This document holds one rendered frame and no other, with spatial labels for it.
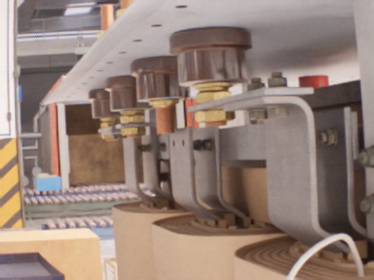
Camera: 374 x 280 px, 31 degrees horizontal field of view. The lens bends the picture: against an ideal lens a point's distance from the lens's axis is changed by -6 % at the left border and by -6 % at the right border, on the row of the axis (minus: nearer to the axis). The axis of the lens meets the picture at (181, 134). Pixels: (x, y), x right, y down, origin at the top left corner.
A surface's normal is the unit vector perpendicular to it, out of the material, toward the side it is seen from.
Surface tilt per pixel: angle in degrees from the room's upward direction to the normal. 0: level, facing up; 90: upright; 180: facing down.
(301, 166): 90
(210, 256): 90
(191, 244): 90
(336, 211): 90
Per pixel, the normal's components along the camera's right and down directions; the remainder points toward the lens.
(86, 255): 0.26, -0.04
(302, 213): -0.96, 0.05
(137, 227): -0.69, 0.03
